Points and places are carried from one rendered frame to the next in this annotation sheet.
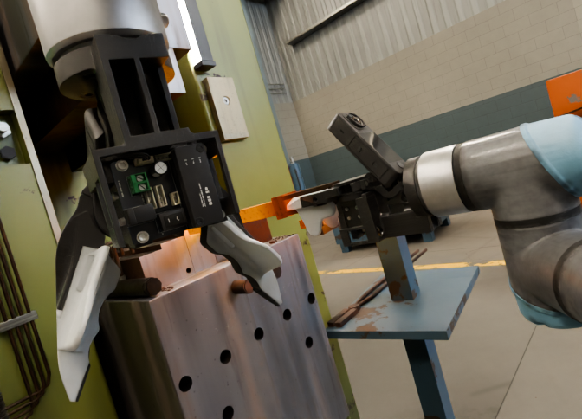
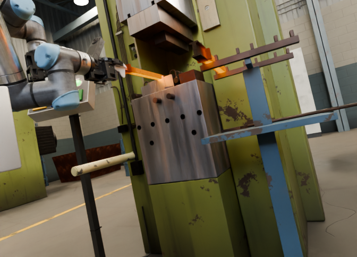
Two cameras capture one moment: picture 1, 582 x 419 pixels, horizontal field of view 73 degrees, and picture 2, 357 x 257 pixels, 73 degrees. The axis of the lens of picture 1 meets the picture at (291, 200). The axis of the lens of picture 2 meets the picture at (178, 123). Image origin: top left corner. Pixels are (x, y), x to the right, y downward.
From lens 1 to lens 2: 1.17 m
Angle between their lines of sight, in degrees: 76
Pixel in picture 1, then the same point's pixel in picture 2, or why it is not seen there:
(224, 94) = (205, 5)
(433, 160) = not seen: hidden behind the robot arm
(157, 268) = (145, 91)
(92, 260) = not seen: hidden behind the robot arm
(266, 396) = (167, 144)
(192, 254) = (157, 87)
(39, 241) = (139, 82)
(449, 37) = not seen: outside the picture
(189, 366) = (140, 122)
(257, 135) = (230, 20)
